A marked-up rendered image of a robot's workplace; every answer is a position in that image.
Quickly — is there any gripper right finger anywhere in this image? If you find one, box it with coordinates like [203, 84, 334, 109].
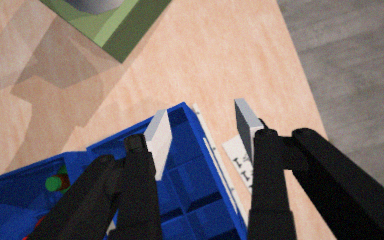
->
[234, 98, 384, 240]

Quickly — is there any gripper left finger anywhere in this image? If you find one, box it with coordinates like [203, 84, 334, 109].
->
[26, 109, 172, 240]

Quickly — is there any blue bottle crate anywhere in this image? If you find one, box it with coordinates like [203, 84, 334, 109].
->
[0, 151, 91, 240]
[103, 111, 247, 240]

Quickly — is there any white pick list card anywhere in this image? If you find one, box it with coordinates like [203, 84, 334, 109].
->
[222, 134, 253, 193]

